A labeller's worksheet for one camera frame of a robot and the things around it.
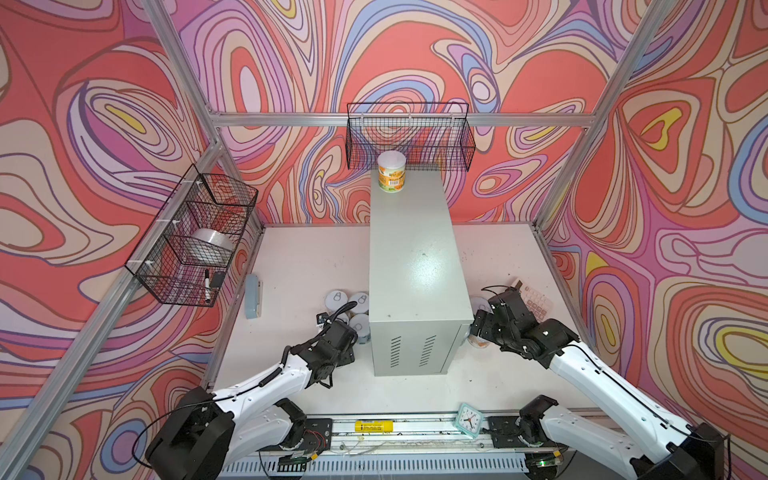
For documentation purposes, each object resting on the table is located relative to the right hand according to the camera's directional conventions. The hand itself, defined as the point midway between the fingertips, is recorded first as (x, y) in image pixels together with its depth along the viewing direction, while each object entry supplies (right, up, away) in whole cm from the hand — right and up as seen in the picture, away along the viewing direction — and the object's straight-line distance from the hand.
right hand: (487, 333), depth 80 cm
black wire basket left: (-80, +20, -3) cm, 83 cm away
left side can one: (-44, +7, +13) cm, 46 cm away
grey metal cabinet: (-21, +10, -23) cm, 33 cm away
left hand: (-40, -7, +7) cm, 41 cm away
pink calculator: (+23, +5, +16) cm, 28 cm away
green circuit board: (-51, -30, -8) cm, 60 cm away
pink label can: (-9, +12, -22) cm, 26 cm away
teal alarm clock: (-7, -20, -6) cm, 22 cm away
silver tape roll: (-71, +25, -7) cm, 75 cm away
